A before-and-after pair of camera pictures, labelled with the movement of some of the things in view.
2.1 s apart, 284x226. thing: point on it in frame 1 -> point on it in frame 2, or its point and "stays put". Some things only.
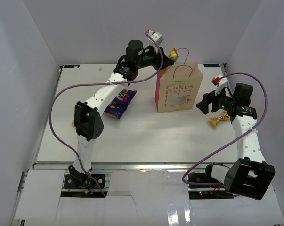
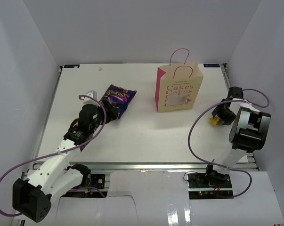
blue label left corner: [71, 66] stays put
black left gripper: [166, 61] -> [112, 112]
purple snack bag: [119, 105] stays put
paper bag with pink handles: [179, 86] stays put
